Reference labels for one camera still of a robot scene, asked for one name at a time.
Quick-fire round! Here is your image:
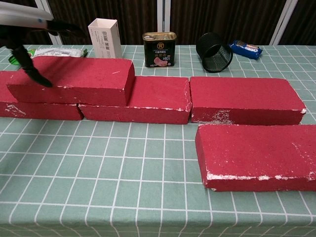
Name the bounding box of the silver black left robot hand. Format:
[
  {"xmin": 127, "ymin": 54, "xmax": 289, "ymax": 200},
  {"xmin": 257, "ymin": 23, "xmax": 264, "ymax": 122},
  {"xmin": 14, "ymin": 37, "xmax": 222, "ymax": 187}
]
[{"xmin": 0, "ymin": 3, "xmax": 86, "ymax": 88}]

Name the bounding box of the red brick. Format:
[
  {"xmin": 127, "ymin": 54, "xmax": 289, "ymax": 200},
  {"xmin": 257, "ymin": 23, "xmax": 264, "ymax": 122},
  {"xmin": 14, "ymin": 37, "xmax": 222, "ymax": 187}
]
[
  {"xmin": 78, "ymin": 76, "xmax": 193, "ymax": 125},
  {"xmin": 189, "ymin": 76, "xmax": 307, "ymax": 126},
  {"xmin": 195, "ymin": 124, "xmax": 316, "ymax": 193},
  {"xmin": 6, "ymin": 55, "xmax": 136, "ymax": 106},
  {"xmin": 0, "ymin": 71, "xmax": 84, "ymax": 121}
]

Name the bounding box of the dark brown partition panel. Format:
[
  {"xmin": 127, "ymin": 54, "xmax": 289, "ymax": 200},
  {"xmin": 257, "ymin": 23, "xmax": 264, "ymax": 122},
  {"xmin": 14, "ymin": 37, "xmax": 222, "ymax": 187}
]
[
  {"xmin": 170, "ymin": 0, "xmax": 287, "ymax": 45},
  {"xmin": 281, "ymin": 0, "xmax": 316, "ymax": 46},
  {"xmin": 46, "ymin": 0, "xmax": 163, "ymax": 45},
  {"xmin": 0, "ymin": 0, "xmax": 54, "ymax": 48}
]

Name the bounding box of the green white snack bag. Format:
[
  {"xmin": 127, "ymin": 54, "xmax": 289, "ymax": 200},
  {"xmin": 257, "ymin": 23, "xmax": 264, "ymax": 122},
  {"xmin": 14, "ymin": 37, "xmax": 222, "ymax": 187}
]
[{"xmin": 8, "ymin": 47, "xmax": 88, "ymax": 65}]

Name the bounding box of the white open carton box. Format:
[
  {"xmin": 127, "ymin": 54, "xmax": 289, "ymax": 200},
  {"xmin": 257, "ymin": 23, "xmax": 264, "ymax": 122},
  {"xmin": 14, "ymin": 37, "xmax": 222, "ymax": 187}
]
[{"xmin": 88, "ymin": 18, "xmax": 123, "ymax": 59}]

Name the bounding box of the black gold luncheon meat can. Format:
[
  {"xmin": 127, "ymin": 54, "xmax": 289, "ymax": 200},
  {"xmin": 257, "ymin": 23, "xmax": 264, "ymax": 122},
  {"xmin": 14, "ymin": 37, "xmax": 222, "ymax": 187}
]
[{"xmin": 142, "ymin": 32, "xmax": 178, "ymax": 68}]

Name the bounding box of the green checked tablecloth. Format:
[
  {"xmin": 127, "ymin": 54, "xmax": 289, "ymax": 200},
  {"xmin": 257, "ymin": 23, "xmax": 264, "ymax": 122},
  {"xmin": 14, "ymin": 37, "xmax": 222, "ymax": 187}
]
[{"xmin": 0, "ymin": 44, "xmax": 316, "ymax": 237}]

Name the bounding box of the black mesh pen cup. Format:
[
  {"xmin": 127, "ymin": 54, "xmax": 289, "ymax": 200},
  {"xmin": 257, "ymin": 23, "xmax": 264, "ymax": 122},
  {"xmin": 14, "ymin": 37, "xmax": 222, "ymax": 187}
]
[{"xmin": 196, "ymin": 32, "xmax": 234, "ymax": 74}]

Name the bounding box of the blue cookie packet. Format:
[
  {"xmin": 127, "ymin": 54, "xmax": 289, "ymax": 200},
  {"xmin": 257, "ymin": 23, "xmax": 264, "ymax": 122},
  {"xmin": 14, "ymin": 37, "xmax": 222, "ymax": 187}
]
[{"xmin": 228, "ymin": 40, "xmax": 263, "ymax": 60}]

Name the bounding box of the white partition frame post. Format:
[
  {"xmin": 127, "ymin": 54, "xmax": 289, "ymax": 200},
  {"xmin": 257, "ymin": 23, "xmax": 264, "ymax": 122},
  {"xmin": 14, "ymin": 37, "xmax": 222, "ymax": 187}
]
[
  {"xmin": 34, "ymin": 0, "xmax": 62, "ymax": 45},
  {"xmin": 270, "ymin": 0, "xmax": 299, "ymax": 46},
  {"xmin": 157, "ymin": 0, "xmax": 171, "ymax": 45}
]

